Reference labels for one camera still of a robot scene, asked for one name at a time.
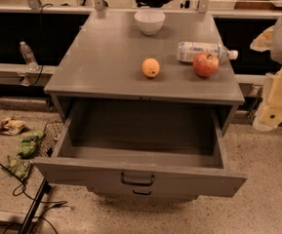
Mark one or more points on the clear plastic water bottle lying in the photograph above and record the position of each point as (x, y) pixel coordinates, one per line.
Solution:
(188, 50)

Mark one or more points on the orange fruit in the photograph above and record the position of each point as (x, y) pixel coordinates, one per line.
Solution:
(150, 67)

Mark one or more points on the red apple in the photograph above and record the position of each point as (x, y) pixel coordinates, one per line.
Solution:
(205, 64)

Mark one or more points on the green chip bag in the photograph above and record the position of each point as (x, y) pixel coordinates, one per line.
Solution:
(19, 168)
(29, 143)

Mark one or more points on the black lower drawer handle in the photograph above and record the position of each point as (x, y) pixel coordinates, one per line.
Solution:
(147, 193)

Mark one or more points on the grey metal drawer cabinet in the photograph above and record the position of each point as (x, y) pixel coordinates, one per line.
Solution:
(104, 62)

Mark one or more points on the black stand leg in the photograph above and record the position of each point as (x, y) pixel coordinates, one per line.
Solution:
(36, 201)

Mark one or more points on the white ceramic bowl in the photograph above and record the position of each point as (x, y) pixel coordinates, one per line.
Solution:
(149, 21)

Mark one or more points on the small upright water bottle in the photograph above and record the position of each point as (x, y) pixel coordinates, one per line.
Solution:
(28, 56)

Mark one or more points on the black drawer handle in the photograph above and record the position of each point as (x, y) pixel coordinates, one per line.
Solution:
(137, 180)
(147, 193)

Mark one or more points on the green chip bag upper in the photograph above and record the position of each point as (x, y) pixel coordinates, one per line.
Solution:
(29, 143)

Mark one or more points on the green chip bag lower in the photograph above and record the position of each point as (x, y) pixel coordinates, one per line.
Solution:
(19, 168)

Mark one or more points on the open grey top drawer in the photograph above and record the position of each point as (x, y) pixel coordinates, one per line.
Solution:
(179, 143)

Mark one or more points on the brown snack wrapper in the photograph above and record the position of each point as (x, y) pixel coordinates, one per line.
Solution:
(11, 127)

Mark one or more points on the black wire basket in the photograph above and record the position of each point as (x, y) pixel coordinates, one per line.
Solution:
(51, 136)

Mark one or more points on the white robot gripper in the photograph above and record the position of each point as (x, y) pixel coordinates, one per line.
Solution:
(269, 113)

